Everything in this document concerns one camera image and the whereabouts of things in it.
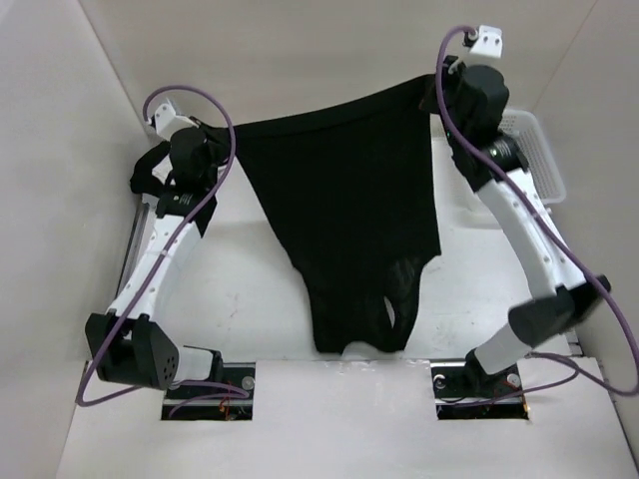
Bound folded black tank top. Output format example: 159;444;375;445
130;141;170;198

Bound black tank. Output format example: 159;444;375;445
130;141;170;198
215;75;441;354

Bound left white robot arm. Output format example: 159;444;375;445
85;125;236;398

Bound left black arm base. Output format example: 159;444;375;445
161;362;257;422

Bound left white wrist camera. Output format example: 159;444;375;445
147;99;198;141

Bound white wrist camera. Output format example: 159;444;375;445
463;25;503;60
147;99;198;141

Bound white plastic basket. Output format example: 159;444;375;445
500;108;566;205

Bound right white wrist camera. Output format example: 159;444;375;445
463;25;503;60

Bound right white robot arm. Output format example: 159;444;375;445
423;65;602;395

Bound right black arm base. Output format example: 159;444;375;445
430;360;528;420

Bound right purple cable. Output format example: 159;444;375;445
434;27;639;400

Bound purple cable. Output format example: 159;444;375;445
75;86;251;408
434;27;639;400

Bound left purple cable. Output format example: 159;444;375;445
75;86;251;408

